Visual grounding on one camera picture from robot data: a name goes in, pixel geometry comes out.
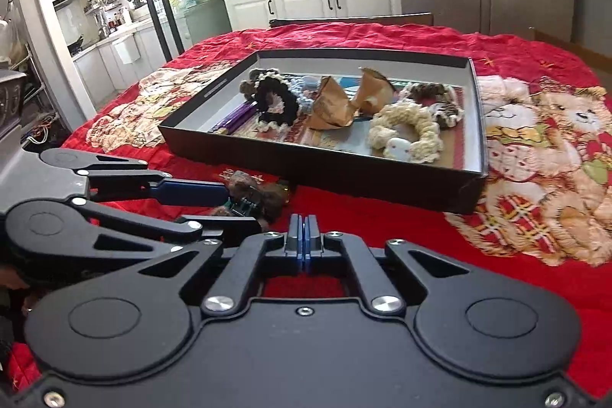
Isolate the brown fuzzy bow hair clip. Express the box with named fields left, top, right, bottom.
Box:
left=210, top=169, right=290, bottom=232

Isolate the purple snack bar wrapper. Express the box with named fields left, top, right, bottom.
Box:
left=210, top=101, right=257, bottom=136

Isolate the black crochet scrunchie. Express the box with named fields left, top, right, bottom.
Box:
left=239, top=68, right=300, bottom=132

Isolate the cream crochet scrunchie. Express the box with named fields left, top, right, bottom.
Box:
left=367, top=99, right=444, bottom=164

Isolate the blue crochet scrunchie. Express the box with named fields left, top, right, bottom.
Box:
left=288, top=75, right=319, bottom=114

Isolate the brown striped crochet scrunchie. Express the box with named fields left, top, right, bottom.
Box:
left=398, top=82, right=464, bottom=129

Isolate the black shallow box tray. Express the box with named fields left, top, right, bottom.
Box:
left=160, top=49, right=488, bottom=215

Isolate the brown paper pyramid packet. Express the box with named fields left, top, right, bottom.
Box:
left=352, top=67, right=395, bottom=115

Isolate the white kitchen cabinet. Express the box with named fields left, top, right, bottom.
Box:
left=224, top=0, right=402, bottom=31

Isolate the wooden chair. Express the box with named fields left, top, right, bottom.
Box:
left=269, top=12, right=435, bottom=28
left=529, top=27, right=612, bottom=73

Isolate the red teddy bear blanket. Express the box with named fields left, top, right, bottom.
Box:
left=4, top=21, right=612, bottom=399

